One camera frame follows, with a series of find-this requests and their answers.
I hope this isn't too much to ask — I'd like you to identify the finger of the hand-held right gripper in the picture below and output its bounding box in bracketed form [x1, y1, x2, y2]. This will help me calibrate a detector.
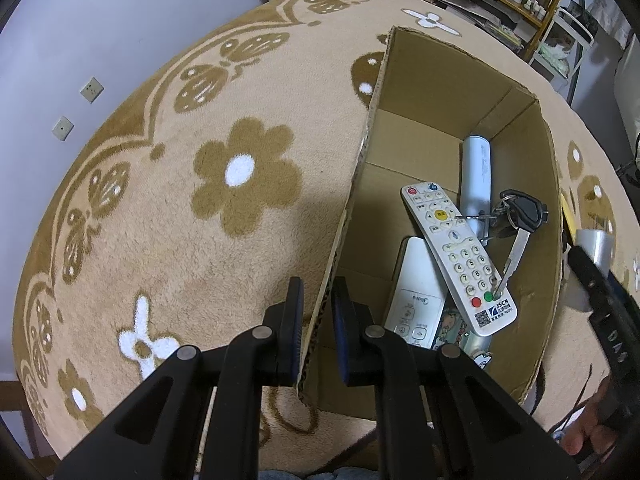
[566, 245, 617, 322]

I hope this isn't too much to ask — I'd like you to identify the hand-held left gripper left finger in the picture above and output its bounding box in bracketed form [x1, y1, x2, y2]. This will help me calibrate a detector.
[52, 276, 305, 480]

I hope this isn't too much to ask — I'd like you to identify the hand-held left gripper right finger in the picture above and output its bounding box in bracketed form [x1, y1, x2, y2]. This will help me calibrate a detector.
[331, 276, 583, 480]

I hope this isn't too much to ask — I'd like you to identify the grey metal cylinder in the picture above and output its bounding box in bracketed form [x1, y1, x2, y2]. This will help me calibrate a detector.
[574, 229, 616, 278]

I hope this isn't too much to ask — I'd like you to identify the white air conditioner remote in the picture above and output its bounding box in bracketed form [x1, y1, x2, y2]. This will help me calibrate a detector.
[384, 236, 447, 346]

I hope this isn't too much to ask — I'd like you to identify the black car key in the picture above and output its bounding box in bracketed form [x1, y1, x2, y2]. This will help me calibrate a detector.
[455, 189, 548, 293]

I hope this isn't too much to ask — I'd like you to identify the cartoon printed case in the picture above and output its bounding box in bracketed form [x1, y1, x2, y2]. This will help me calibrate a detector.
[427, 305, 494, 368]

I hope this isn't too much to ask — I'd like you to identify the white television remote control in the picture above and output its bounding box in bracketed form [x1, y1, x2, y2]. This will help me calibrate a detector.
[400, 180, 516, 338]

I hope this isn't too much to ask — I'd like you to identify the cardboard box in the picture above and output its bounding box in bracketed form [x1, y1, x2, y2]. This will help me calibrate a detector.
[295, 25, 563, 421]

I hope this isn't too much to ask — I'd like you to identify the person's right hand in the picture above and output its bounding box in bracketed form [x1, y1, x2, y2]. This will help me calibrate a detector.
[560, 375, 621, 467]

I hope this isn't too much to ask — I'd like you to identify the yellow flat plastic piece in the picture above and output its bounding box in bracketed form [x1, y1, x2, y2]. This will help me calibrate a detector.
[559, 192, 577, 241]

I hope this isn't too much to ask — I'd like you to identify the person's pale clothing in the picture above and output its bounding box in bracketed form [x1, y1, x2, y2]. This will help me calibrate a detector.
[260, 467, 381, 480]

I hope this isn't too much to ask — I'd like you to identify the white metal rack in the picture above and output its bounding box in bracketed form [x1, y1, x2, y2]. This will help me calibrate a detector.
[530, 6, 596, 81]

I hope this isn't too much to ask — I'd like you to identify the black bag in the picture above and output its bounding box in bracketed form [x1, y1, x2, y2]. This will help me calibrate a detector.
[567, 0, 601, 26]

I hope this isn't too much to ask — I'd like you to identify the yellow wooden shelf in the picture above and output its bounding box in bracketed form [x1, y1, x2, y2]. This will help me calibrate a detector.
[385, 0, 576, 61]

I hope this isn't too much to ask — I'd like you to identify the pile of papers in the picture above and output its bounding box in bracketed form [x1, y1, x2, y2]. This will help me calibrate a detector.
[432, 0, 526, 48]

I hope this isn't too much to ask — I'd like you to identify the brown wooden furniture frame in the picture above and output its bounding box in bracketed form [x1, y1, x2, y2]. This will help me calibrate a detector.
[0, 380, 56, 463]

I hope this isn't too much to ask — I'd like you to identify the white wall socket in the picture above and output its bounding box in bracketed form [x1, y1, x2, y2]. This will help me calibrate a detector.
[51, 116, 75, 142]
[80, 77, 104, 103]

